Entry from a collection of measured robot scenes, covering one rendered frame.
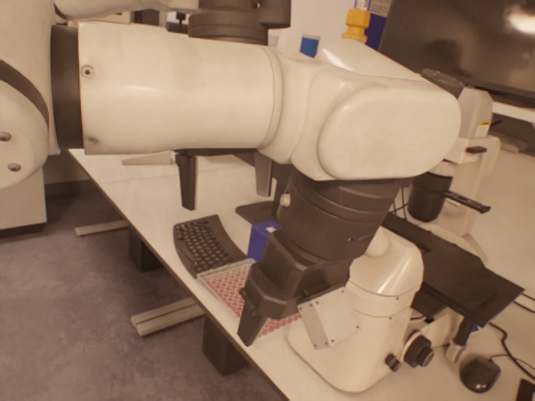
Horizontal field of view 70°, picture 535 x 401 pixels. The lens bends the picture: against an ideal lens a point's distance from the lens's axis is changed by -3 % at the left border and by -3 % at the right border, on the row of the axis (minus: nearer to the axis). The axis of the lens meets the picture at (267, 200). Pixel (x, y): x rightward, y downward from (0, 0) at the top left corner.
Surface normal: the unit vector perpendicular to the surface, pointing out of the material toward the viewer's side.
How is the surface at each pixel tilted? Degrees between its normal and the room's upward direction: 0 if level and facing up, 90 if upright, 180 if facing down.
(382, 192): 56
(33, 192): 90
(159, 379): 0
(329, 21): 90
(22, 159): 126
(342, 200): 98
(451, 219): 104
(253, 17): 77
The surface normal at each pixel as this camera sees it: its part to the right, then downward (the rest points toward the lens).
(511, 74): -0.76, 0.07
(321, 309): 0.53, -0.41
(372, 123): 0.36, 0.59
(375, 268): -0.49, -0.47
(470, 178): -0.78, 0.30
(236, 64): 0.37, -0.29
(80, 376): 0.15, -0.91
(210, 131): 0.29, 0.78
